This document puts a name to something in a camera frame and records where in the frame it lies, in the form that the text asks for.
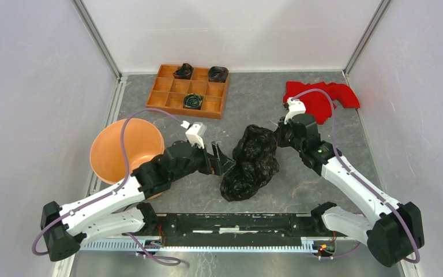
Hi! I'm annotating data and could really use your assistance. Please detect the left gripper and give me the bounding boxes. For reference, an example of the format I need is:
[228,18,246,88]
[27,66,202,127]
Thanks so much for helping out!
[171,139,235,182]

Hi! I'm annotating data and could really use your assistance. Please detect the black plastic trash bag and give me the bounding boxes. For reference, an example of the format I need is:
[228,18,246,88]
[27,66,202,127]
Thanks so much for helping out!
[220,124,279,202]

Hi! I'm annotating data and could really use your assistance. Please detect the orange plastic trash bin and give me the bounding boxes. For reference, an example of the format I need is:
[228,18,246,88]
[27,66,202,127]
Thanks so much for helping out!
[89,118,166,201]

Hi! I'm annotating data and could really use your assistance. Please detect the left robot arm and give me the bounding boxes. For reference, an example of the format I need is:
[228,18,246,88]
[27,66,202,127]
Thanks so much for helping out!
[39,141,235,261]

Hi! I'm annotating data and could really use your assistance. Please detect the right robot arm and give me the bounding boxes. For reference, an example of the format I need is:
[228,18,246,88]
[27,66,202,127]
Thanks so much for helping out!
[275,114,425,267]

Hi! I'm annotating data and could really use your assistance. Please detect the red cloth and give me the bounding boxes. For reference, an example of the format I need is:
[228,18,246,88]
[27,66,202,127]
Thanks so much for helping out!
[283,81,361,125]

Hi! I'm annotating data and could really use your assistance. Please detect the rolled black bag with stripes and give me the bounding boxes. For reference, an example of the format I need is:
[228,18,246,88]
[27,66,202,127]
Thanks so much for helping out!
[183,93,203,110]

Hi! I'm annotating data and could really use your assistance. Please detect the orange compartment tray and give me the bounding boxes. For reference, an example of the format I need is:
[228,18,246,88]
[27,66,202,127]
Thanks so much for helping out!
[146,64,230,119]

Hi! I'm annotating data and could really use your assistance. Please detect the rolled black bag top-right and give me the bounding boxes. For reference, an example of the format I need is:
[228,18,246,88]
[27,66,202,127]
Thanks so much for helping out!
[208,66,229,83]

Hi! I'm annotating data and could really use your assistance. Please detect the rolled black bag top-left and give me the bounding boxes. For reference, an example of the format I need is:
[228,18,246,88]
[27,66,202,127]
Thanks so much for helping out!
[172,63,194,80]

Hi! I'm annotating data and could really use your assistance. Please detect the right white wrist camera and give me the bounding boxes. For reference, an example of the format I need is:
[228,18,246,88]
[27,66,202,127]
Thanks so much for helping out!
[284,98,306,124]

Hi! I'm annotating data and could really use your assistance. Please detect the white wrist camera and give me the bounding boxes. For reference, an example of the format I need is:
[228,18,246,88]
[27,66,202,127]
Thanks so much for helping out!
[284,98,306,124]
[181,121,207,149]

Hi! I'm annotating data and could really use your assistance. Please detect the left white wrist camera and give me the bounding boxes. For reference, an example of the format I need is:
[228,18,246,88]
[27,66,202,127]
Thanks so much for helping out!
[181,121,207,149]

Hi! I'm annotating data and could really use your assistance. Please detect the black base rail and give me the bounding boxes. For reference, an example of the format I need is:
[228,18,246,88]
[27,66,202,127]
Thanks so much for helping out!
[134,213,343,247]

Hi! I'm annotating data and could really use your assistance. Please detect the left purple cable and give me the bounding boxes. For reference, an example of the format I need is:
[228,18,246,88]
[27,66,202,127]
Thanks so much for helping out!
[31,108,186,257]

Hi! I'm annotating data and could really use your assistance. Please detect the purple cable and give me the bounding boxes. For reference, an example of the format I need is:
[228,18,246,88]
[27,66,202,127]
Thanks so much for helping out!
[290,88,422,264]
[31,108,186,257]

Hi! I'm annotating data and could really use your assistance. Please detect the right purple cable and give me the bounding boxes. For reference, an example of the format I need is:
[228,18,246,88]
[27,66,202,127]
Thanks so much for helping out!
[290,88,422,264]

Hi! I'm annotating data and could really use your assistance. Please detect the right aluminium frame post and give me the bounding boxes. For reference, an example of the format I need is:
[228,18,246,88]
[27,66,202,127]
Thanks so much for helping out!
[342,0,392,78]

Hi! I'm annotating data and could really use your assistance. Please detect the aluminium frame post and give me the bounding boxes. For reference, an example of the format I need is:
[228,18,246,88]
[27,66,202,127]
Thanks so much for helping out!
[342,0,392,78]
[72,0,122,80]

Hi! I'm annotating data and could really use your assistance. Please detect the left aluminium frame post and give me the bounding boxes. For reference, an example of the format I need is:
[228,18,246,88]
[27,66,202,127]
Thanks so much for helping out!
[72,0,122,80]

